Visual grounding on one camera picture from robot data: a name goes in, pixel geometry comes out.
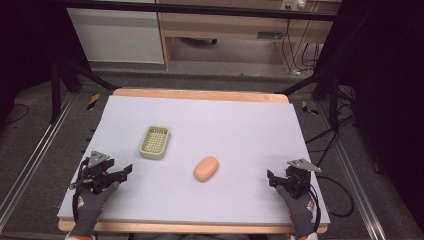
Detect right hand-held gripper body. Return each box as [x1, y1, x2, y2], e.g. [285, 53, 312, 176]
[282, 158, 323, 200]

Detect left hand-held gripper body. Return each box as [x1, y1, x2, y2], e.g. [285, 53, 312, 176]
[78, 150, 116, 196]

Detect pale green soap dish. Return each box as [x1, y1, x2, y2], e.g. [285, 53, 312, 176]
[138, 125, 172, 161]

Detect orange soap bar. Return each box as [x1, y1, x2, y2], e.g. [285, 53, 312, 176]
[193, 156, 220, 183]

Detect person's right hand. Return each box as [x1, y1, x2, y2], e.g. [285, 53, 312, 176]
[275, 185, 317, 239]

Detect person's left hand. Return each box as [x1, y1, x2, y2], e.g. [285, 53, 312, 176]
[69, 181, 121, 239]

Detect white foam mat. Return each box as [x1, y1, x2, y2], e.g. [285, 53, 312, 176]
[57, 95, 331, 227]

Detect yellow black striped tape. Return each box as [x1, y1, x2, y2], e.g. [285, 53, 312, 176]
[86, 93, 101, 111]
[301, 100, 320, 116]

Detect black metal stand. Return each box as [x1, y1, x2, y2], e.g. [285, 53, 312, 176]
[49, 55, 120, 125]
[274, 70, 342, 132]

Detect wooden table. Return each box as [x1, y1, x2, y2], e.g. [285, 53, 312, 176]
[57, 87, 330, 235]

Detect black curtain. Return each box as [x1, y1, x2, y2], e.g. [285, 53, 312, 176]
[0, 0, 86, 118]
[319, 0, 424, 232]

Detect white cabinet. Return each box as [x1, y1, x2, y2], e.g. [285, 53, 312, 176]
[66, 7, 165, 65]

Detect wooden desk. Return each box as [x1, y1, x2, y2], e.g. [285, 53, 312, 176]
[155, 0, 342, 73]

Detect white power strip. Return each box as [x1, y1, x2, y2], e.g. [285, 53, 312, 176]
[280, 0, 307, 11]

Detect black metal crossbar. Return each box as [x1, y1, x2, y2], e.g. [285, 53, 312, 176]
[64, 0, 338, 22]

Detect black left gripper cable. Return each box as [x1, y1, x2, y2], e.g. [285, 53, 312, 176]
[68, 157, 90, 225]

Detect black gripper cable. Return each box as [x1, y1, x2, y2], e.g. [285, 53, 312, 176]
[68, 157, 90, 225]
[308, 175, 355, 233]

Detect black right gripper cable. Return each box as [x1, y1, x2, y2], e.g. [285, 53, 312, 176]
[308, 175, 355, 233]

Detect aluminium floor rail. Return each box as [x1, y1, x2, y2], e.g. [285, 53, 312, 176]
[0, 92, 78, 232]
[315, 99, 390, 240]

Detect bundle of black floor cables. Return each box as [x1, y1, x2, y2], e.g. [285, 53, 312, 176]
[304, 85, 357, 168]

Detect thin black floor cable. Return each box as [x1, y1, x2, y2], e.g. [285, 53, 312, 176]
[5, 102, 31, 125]

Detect hanging black cables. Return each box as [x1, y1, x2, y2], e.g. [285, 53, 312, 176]
[280, 18, 322, 75]

